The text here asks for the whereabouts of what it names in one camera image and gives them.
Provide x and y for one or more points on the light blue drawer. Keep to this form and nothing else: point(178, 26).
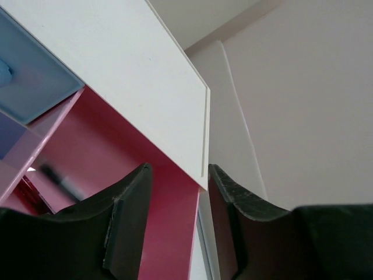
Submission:
point(32, 79)

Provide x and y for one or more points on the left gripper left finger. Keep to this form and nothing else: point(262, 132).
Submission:
point(100, 237)

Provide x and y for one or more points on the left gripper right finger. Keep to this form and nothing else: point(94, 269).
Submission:
point(258, 240)

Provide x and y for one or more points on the white drawer organizer cabinet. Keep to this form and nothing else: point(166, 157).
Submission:
point(126, 54)

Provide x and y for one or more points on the pink drawer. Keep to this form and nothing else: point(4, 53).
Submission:
point(87, 141)

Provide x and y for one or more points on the black refill pen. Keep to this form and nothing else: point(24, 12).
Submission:
point(61, 182)

